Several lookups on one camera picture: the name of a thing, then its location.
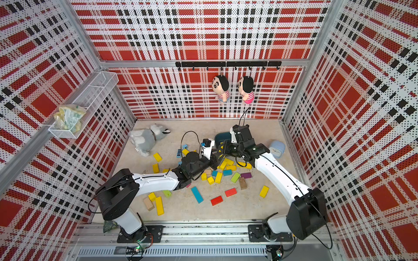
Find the light green block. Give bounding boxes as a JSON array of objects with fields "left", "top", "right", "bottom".
[{"left": 231, "top": 172, "right": 241, "bottom": 183}]

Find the purple block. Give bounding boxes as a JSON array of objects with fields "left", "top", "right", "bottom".
[{"left": 241, "top": 172, "right": 253, "bottom": 179}]

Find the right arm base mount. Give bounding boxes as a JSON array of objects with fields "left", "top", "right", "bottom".
[{"left": 248, "top": 224, "right": 293, "bottom": 243}]

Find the long yellow block near-left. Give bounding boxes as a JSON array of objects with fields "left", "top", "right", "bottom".
[{"left": 155, "top": 197, "right": 164, "bottom": 216}]

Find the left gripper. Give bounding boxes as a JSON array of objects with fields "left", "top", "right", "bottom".
[{"left": 189, "top": 148, "right": 225, "bottom": 179}]

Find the yellow-green packet in basket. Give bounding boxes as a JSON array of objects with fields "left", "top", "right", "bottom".
[{"left": 54, "top": 104, "right": 87, "bottom": 133}]

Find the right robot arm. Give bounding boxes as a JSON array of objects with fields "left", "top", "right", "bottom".
[{"left": 223, "top": 125, "right": 329, "bottom": 240}]

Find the natural wood block near-left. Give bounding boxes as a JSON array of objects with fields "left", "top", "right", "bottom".
[{"left": 143, "top": 197, "right": 155, "bottom": 211}]

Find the brown wooden block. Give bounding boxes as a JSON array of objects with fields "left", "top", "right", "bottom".
[{"left": 238, "top": 177, "right": 248, "bottom": 190}]

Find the blue-shirt hanging plush doll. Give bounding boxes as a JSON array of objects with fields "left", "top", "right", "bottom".
[{"left": 212, "top": 75, "right": 230, "bottom": 103}]

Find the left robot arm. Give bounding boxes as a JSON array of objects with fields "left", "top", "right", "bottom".
[{"left": 95, "top": 152, "right": 219, "bottom": 234}]

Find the yellow block far right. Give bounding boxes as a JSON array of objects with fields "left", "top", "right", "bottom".
[{"left": 259, "top": 186, "right": 269, "bottom": 199}]

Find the red block left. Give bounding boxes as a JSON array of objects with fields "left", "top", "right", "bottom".
[{"left": 211, "top": 196, "right": 223, "bottom": 206}]

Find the light blue alarm clock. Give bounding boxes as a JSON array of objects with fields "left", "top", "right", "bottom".
[{"left": 269, "top": 140, "right": 286, "bottom": 159}]

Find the grey plush husky toy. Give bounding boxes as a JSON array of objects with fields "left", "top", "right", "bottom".
[{"left": 128, "top": 124, "right": 171, "bottom": 157}]

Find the green block near-left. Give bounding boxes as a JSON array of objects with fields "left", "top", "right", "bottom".
[{"left": 163, "top": 190, "right": 172, "bottom": 199}]

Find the small yellow cube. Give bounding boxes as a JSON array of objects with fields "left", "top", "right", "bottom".
[{"left": 207, "top": 177, "right": 214, "bottom": 185}]

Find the red block right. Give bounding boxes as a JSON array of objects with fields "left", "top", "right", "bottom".
[{"left": 225, "top": 188, "right": 237, "bottom": 197}]

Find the yellow rectangular block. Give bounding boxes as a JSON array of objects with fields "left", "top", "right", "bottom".
[{"left": 153, "top": 153, "right": 162, "bottom": 162}]

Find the white wire wall basket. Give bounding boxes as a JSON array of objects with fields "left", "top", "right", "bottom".
[{"left": 49, "top": 71, "right": 119, "bottom": 139}]

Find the long teal block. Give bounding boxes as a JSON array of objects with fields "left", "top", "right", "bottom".
[{"left": 191, "top": 187, "right": 204, "bottom": 204}]

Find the dark teal plastic bin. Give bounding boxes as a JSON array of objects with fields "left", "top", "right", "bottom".
[{"left": 214, "top": 132, "right": 231, "bottom": 151}]

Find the yellow upright block centre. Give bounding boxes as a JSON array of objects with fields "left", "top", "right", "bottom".
[{"left": 215, "top": 172, "right": 223, "bottom": 184}]

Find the red block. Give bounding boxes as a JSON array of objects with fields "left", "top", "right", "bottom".
[
  {"left": 211, "top": 196, "right": 223, "bottom": 206},
  {"left": 225, "top": 188, "right": 237, "bottom": 197}
]

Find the camouflage cloth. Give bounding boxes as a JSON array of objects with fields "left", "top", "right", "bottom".
[{"left": 103, "top": 220, "right": 118, "bottom": 233}]

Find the black hook rail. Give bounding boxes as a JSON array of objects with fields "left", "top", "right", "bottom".
[{"left": 175, "top": 61, "right": 283, "bottom": 68}]

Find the pink-shirt hanging plush doll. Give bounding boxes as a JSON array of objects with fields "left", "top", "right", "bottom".
[{"left": 238, "top": 76, "right": 255, "bottom": 104}]

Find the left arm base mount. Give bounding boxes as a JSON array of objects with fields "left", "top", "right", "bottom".
[{"left": 117, "top": 225, "right": 164, "bottom": 244}]

